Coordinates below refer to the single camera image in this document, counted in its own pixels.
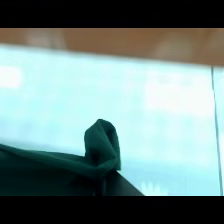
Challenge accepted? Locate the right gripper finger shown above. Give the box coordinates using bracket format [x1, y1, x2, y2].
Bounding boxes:
[105, 169, 145, 197]

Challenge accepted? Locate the dark green T-shirt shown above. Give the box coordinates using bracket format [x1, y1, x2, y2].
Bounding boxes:
[0, 118, 122, 197]

